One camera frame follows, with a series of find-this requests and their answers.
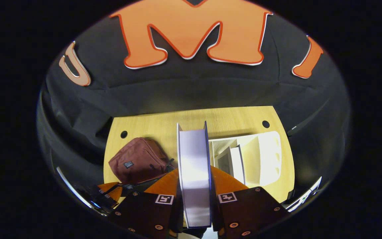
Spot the white bookshelf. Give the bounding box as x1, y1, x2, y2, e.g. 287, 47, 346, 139
209, 131, 283, 188

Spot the white electronic device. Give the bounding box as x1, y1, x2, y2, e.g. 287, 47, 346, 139
286, 177, 322, 212

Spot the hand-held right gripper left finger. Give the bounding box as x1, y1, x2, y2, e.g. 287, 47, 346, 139
109, 168, 182, 239

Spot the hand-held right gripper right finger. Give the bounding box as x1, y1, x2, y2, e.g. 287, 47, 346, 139
210, 166, 290, 238

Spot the maroon schoolbag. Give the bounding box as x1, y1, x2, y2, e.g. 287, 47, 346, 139
108, 137, 178, 193

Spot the thin black pole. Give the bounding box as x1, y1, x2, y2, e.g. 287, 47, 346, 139
286, 99, 331, 136

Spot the blue book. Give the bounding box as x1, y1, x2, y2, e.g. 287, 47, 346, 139
177, 121, 213, 229

